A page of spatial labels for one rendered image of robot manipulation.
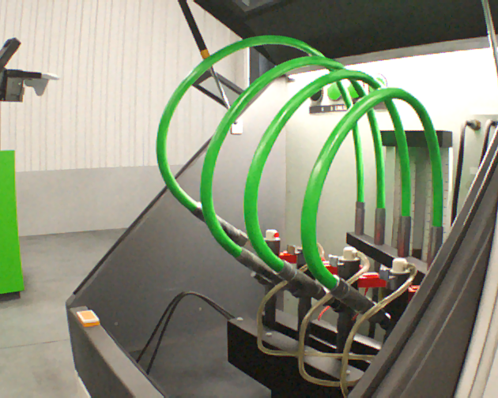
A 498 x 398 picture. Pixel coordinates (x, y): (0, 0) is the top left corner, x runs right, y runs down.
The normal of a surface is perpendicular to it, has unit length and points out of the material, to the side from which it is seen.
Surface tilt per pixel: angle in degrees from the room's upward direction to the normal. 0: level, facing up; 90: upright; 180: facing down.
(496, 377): 76
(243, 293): 90
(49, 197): 90
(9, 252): 90
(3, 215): 90
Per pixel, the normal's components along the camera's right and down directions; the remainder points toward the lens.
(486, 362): -0.80, -0.18
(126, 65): 0.55, 0.09
